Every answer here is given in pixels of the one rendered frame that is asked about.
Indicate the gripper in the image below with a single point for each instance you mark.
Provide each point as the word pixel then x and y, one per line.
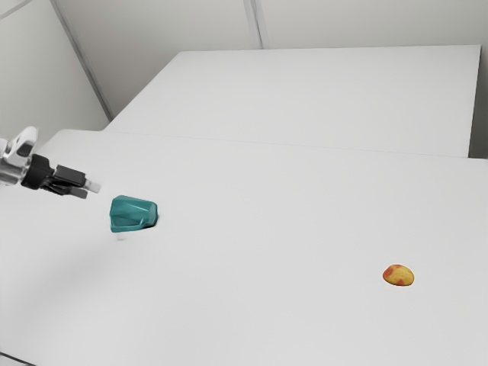
pixel 38 173

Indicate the teal faceted mug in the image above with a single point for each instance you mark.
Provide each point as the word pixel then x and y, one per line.
pixel 132 214

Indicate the yellow red fruit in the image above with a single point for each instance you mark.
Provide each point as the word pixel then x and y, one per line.
pixel 398 275

